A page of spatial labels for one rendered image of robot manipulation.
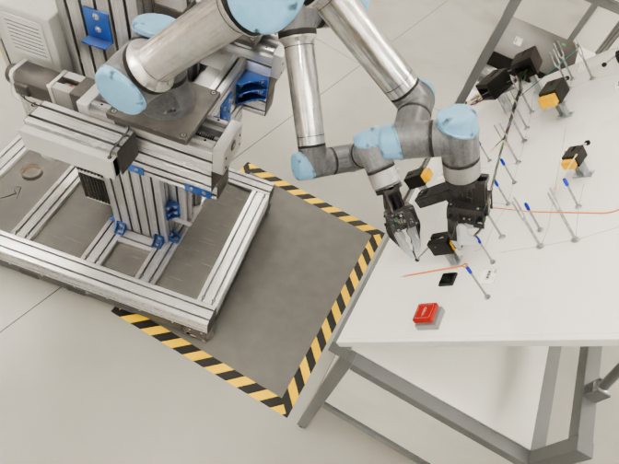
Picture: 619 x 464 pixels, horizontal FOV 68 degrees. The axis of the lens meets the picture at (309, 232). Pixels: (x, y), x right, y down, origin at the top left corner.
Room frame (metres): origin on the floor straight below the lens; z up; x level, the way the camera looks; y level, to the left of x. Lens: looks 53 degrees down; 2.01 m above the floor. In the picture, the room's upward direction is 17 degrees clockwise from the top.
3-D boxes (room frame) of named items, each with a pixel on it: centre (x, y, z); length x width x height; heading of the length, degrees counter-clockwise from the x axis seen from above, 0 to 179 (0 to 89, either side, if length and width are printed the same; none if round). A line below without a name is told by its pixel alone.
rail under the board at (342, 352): (1.10, -0.31, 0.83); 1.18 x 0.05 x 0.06; 166
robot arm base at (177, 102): (0.92, 0.47, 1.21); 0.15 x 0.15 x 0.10
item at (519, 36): (1.91, -0.66, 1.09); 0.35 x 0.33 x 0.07; 166
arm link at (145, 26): (0.91, 0.47, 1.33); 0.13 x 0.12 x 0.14; 178
